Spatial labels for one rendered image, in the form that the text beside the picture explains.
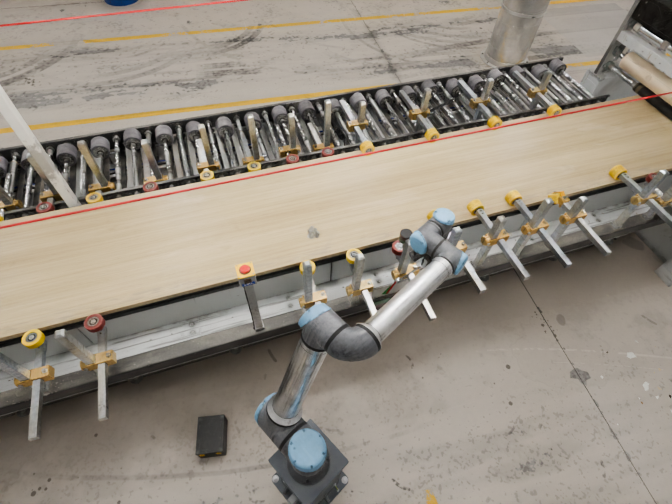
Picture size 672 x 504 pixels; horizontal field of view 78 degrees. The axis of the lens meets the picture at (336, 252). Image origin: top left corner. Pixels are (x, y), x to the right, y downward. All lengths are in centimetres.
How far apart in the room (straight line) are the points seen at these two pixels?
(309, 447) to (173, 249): 117
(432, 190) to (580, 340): 157
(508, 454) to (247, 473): 152
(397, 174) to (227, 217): 103
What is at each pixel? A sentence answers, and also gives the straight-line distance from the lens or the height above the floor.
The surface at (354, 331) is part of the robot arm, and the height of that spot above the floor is 140.
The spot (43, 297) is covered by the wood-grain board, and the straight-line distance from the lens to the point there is 236.
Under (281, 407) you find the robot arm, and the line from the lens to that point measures 173.
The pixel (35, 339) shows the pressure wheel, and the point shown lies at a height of 91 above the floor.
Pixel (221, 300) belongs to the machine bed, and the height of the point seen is 71.
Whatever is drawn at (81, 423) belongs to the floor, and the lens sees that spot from 304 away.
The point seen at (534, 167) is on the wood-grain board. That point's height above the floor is 90.
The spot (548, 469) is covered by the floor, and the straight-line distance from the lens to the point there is 297.
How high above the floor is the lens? 262
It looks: 54 degrees down
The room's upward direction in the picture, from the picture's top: 4 degrees clockwise
